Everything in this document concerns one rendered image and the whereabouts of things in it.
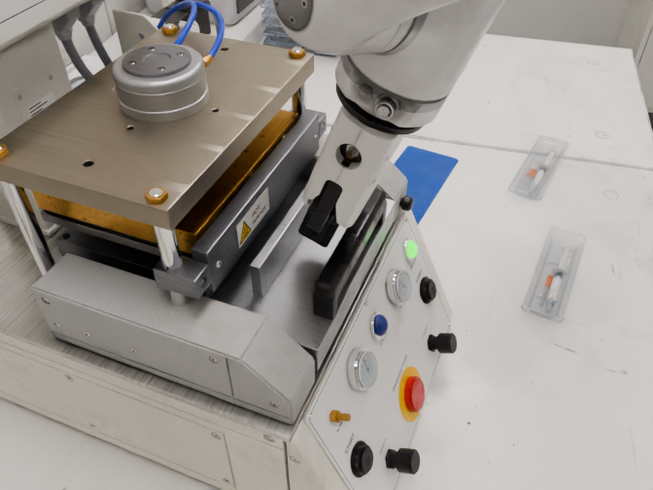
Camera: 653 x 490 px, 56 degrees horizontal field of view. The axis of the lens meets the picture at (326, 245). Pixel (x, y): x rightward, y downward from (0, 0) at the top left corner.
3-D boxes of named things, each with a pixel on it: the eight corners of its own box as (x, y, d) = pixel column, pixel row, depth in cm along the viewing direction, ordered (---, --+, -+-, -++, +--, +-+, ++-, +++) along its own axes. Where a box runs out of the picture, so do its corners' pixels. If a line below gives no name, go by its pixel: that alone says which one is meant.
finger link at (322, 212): (315, 234, 48) (321, 230, 54) (363, 148, 48) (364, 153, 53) (302, 227, 48) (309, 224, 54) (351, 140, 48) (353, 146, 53)
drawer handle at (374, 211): (312, 314, 55) (311, 284, 52) (367, 215, 65) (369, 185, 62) (333, 321, 54) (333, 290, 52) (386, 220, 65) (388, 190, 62)
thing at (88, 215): (43, 221, 57) (7, 132, 51) (173, 107, 72) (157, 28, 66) (204, 269, 52) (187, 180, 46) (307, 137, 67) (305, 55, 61)
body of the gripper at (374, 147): (413, 146, 42) (356, 243, 51) (449, 80, 49) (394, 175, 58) (319, 92, 43) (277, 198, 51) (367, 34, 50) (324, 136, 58)
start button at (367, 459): (353, 478, 59) (342, 462, 58) (362, 454, 61) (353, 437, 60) (367, 481, 58) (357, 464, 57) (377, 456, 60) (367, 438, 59)
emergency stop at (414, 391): (406, 418, 70) (395, 396, 68) (416, 391, 73) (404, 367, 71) (419, 419, 69) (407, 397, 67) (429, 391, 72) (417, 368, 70)
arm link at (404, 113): (434, 122, 41) (415, 155, 43) (463, 66, 47) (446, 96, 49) (326, 62, 41) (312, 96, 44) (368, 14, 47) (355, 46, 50)
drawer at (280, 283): (52, 286, 63) (27, 228, 57) (171, 168, 78) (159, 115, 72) (318, 376, 55) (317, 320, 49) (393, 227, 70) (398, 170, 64)
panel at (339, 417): (378, 536, 62) (302, 419, 52) (450, 323, 82) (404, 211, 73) (395, 540, 61) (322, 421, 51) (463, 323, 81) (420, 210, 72)
